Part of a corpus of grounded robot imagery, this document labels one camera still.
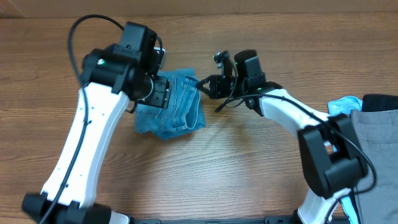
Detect light blue denim jeans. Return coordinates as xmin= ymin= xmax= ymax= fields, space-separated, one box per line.
xmin=135 ymin=68 xmax=206 ymax=140

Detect brown cardboard back panel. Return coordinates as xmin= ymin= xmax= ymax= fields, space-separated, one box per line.
xmin=1 ymin=0 xmax=397 ymax=18

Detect light blue shirt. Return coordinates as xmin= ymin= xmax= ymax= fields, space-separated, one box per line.
xmin=327 ymin=96 xmax=363 ymax=224

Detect grey trousers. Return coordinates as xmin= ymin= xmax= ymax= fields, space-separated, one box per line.
xmin=351 ymin=110 xmax=397 ymax=223

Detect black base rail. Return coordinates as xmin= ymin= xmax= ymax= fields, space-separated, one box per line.
xmin=130 ymin=215 xmax=294 ymax=224

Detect black garment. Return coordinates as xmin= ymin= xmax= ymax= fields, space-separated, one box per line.
xmin=361 ymin=94 xmax=398 ymax=112

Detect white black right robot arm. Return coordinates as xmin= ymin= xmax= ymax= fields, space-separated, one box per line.
xmin=197 ymin=50 xmax=371 ymax=223

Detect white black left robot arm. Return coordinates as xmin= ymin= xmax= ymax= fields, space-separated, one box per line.
xmin=22 ymin=22 xmax=171 ymax=223

